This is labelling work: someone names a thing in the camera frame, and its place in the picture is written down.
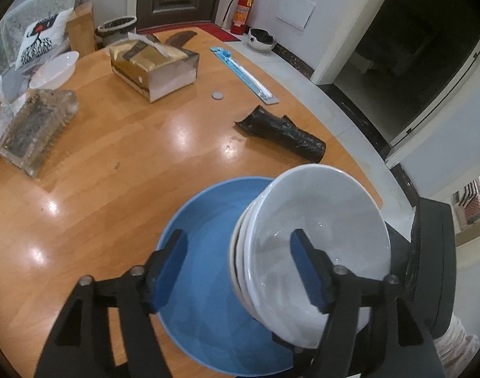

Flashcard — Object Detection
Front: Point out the blue packaged toothbrush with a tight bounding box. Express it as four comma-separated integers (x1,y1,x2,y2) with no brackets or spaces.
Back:
210,47,279,105

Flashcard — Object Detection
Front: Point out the white wall panel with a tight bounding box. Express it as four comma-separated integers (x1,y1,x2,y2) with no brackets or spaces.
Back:
276,0,315,31

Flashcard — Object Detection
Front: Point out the white oval dish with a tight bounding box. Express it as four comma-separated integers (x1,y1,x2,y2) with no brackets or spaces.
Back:
29,51,79,90

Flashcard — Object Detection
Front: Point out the black white print cushion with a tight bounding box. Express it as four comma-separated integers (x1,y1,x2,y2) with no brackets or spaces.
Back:
14,8,73,69

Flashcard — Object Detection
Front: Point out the wooden side cabinet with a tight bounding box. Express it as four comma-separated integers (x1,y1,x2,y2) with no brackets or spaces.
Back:
66,2,96,57

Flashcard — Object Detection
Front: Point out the red fire extinguisher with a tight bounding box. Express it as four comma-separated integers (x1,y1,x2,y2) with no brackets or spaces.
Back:
221,0,254,35

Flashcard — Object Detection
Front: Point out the large white ribbed bowl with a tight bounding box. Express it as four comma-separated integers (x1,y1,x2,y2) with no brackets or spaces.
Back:
243,163,393,350

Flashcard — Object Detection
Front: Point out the sofa with lace cover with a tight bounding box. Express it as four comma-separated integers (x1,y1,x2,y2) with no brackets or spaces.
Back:
0,0,86,80

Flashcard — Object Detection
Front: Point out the blue ceramic plate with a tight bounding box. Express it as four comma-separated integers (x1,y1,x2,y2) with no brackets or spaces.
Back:
158,177,293,377

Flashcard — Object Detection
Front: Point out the gold tissue box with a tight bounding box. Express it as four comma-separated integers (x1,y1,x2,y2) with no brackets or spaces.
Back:
108,32,200,102

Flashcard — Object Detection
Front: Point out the black garbage bag roll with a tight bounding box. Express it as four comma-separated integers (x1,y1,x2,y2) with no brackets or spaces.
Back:
235,105,326,163

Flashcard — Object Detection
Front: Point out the trash bin with liner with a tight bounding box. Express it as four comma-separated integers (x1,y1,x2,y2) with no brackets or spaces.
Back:
95,15,138,47

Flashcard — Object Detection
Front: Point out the silver coin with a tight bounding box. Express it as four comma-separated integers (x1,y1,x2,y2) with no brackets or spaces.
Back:
212,91,224,100

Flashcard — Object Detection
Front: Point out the white plastic bag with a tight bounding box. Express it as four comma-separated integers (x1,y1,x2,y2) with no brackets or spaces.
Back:
0,72,28,141

